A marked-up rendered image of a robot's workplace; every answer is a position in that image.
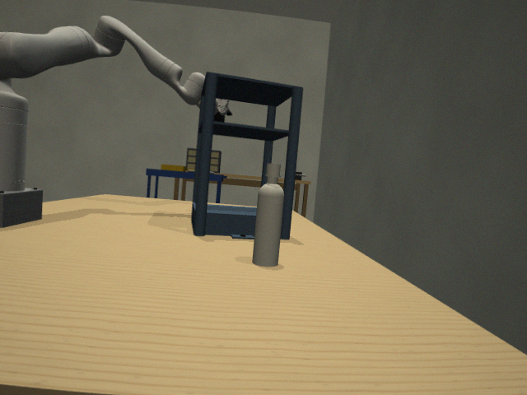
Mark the blue shelving unit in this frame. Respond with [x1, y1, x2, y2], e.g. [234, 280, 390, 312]
[193, 72, 303, 239]

